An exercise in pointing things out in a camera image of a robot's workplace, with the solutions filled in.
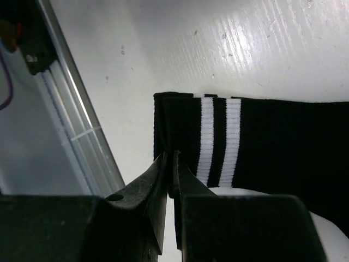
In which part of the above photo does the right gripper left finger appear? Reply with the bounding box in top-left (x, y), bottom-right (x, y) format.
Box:
top-left (100, 153), bottom-right (167, 255)

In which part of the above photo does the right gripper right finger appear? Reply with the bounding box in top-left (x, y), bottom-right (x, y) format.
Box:
top-left (172, 151), bottom-right (215, 250)

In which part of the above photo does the aluminium rail frame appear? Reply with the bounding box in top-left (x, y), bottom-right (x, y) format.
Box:
top-left (0, 0), bottom-right (126, 196)

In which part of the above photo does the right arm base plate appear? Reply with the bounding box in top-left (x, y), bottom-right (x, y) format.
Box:
top-left (1, 1), bottom-right (57, 75)

